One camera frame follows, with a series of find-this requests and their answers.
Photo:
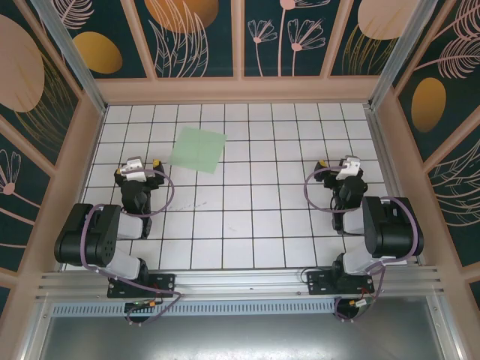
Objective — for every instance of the green square paper sheet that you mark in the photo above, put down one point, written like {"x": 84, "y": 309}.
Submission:
{"x": 198, "y": 150}

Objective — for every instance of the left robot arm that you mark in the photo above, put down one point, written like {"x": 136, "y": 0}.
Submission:
{"x": 82, "y": 240}

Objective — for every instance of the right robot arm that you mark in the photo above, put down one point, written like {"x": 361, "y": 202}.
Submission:
{"x": 393, "y": 232}

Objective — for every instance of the grey metal sheet panel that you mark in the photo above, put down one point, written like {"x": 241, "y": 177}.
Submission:
{"x": 240, "y": 337}

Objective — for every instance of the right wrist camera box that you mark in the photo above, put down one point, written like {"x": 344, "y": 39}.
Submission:
{"x": 348, "y": 167}

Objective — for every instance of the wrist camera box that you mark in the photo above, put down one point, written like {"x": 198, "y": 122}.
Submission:
{"x": 348, "y": 167}
{"x": 133, "y": 169}

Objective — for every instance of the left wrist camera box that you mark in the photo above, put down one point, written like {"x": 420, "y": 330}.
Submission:
{"x": 133, "y": 169}

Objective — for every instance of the aluminium side rail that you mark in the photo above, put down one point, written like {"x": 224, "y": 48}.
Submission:
{"x": 382, "y": 150}

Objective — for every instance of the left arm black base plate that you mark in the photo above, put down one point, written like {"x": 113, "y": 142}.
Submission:
{"x": 165, "y": 281}

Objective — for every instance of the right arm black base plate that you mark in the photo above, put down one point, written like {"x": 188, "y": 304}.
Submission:
{"x": 318, "y": 283}

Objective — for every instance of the aluminium frame post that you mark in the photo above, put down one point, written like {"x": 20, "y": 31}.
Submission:
{"x": 71, "y": 48}
{"x": 403, "y": 48}

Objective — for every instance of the aluminium mounting rail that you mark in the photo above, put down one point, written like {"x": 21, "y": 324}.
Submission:
{"x": 240, "y": 281}

